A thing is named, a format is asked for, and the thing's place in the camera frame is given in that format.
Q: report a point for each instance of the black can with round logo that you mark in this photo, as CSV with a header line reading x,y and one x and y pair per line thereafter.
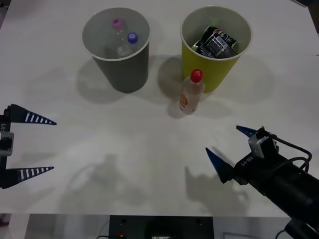
x,y
219,32

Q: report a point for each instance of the clear bottle with purple cap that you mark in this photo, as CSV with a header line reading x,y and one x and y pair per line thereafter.
x,y
132,38

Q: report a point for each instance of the clear bottle with red cap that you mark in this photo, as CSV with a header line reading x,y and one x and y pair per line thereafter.
x,y
190,97

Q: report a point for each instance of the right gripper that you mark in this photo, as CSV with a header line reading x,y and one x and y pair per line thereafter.
x,y
251,171

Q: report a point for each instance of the clear bottle with pink cap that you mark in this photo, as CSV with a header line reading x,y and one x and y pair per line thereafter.
x,y
117,24

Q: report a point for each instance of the black can with green rim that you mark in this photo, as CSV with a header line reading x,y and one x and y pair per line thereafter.
x,y
198,46

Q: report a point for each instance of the black can with grey print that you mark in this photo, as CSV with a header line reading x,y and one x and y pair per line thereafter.
x,y
219,48

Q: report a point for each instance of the grey plastic waste bin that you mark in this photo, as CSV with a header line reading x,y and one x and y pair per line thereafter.
x,y
129,74

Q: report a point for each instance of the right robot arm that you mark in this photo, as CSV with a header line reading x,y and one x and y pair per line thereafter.
x,y
294,189

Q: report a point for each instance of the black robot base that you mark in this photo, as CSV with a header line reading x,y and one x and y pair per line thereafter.
x,y
134,226

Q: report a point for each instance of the yellow-green plastic waste bin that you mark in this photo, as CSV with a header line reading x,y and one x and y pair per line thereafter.
x,y
214,72

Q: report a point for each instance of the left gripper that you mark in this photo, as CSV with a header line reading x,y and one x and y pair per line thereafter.
x,y
4,124

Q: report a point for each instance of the clear bottle without cap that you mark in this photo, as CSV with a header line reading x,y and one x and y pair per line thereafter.
x,y
124,51

